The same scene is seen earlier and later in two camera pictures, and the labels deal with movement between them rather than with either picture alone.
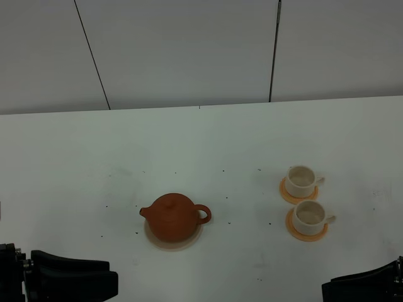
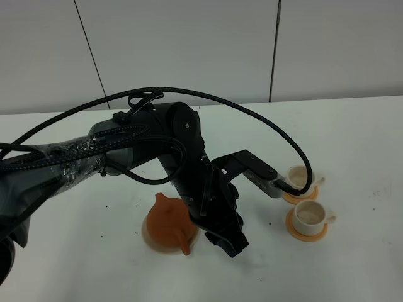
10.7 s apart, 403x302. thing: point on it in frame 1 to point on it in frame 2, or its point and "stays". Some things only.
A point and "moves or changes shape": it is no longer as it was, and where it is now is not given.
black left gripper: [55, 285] to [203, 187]
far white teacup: [301, 181] stays
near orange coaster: [291, 227] stays
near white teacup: [310, 218] stays
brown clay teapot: [174, 218] moves or changes shape
